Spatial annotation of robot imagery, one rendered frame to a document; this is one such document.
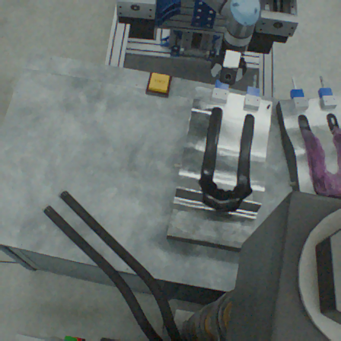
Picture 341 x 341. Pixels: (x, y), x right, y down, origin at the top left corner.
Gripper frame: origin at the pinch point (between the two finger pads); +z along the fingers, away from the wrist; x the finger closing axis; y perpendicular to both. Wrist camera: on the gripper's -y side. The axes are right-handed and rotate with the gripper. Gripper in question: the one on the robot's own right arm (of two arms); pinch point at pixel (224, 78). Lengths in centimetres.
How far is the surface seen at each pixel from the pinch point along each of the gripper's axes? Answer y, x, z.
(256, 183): -29.0, -15.3, 7.8
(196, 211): -38.9, 0.7, 15.0
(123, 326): -75, 19, 101
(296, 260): -75, -1, -100
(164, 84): 3.1, 19.0, 17.2
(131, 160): -24.9, 24.1, 20.9
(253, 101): -0.8, -11.1, 9.2
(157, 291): -66, 8, 8
